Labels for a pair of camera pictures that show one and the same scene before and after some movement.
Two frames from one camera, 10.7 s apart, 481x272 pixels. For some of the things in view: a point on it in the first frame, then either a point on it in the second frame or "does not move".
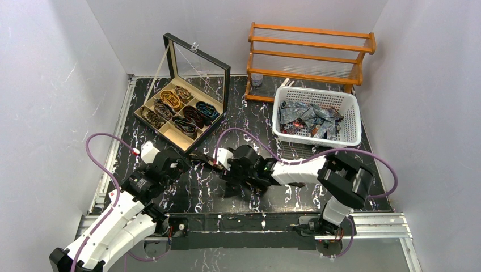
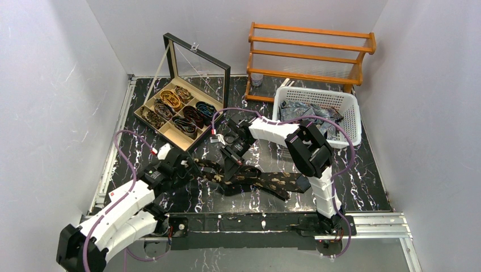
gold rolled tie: [171, 98] does not move
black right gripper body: [220, 166] -> [231, 161]
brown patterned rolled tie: [164, 110] does not move
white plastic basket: [349, 127] does not move
